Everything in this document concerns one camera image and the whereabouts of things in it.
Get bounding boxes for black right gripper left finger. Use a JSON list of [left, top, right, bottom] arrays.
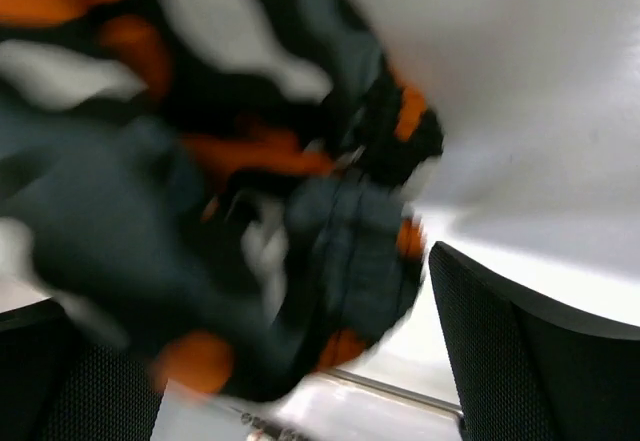
[[1, 300, 162, 441]]

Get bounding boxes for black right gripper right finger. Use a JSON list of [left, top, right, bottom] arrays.
[[428, 242, 639, 441]]

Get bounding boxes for orange camouflage shorts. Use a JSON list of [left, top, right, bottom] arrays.
[[1, 0, 443, 402]]

